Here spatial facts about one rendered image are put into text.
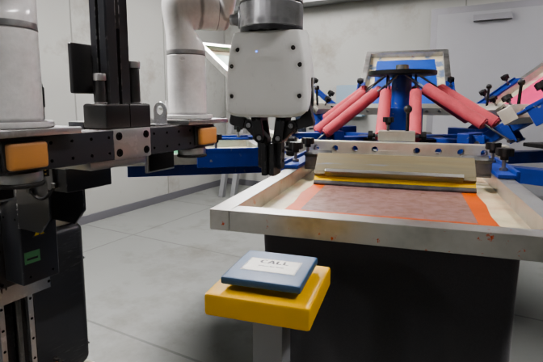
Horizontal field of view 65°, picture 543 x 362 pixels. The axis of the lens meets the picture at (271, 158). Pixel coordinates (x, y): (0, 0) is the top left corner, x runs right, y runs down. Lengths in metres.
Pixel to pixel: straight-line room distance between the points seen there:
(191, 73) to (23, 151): 0.46
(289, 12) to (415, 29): 4.72
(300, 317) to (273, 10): 0.34
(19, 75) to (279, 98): 0.44
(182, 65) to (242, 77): 0.56
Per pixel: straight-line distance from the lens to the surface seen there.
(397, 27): 5.25
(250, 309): 0.52
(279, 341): 0.58
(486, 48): 5.04
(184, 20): 1.08
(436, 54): 3.42
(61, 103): 4.33
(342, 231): 0.71
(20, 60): 0.78
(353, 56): 5.35
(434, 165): 1.18
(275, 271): 0.55
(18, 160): 0.76
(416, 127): 1.74
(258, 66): 0.50
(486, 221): 0.91
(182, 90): 1.06
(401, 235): 0.70
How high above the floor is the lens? 1.18
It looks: 8 degrees down
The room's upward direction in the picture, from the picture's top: straight up
